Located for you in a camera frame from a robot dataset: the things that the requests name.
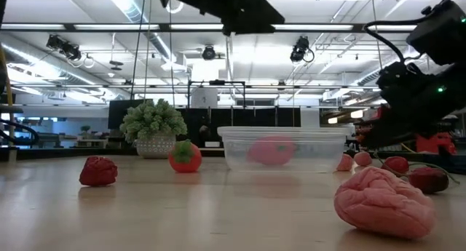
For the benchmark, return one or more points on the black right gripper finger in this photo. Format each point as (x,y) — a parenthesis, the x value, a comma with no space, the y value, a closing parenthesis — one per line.
(415,125)
(378,138)

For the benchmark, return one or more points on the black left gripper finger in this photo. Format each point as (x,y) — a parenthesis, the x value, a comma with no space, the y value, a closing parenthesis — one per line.
(258,14)

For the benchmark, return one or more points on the small pink fruit toy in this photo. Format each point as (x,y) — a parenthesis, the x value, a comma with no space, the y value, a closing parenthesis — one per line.
(363,159)
(345,163)

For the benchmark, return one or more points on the red cherry toy with stem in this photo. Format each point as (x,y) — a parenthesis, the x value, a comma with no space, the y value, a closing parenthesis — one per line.
(396,164)

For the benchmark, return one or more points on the round veined cabbage toy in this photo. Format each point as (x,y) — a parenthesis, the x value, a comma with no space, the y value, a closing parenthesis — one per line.
(382,203)

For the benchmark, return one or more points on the red strawberry toy green top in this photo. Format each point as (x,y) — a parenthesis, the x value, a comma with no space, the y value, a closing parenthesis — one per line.
(185,163)

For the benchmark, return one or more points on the dark red wrinkled fruit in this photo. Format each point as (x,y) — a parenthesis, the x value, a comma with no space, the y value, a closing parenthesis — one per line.
(98,171)

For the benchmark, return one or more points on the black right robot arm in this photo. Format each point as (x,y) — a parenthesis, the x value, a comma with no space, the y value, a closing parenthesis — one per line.
(440,36)

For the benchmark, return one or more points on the clear plastic tupperware container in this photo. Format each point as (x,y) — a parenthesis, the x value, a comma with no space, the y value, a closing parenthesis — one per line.
(284,131)

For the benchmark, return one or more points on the red tool cabinet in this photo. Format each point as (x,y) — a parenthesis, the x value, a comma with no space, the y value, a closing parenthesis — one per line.
(437,143)

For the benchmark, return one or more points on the round black ceiling spotlight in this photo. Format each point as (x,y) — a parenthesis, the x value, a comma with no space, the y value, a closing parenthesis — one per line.
(208,53)

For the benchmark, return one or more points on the dark cherry toy with stem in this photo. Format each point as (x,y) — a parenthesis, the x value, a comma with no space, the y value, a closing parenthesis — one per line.
(427,180)

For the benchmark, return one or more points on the white box unit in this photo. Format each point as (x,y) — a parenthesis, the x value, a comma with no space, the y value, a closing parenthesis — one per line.
(204,98)

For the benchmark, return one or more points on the black divider panels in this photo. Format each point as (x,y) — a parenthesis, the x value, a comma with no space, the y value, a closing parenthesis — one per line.
(255,117)

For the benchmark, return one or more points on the round red tomato toy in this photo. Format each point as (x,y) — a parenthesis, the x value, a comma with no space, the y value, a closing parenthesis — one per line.
(271,151)

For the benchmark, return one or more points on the green plant in patterned pot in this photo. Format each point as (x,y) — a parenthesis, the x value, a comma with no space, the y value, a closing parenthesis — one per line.
(153,123)

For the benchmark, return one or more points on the black monitor screen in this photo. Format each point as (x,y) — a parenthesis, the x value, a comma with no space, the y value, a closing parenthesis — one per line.
(118,114)

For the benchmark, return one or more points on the black ceiling camera cluster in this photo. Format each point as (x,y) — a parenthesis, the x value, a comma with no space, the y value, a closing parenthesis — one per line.
(65,47)

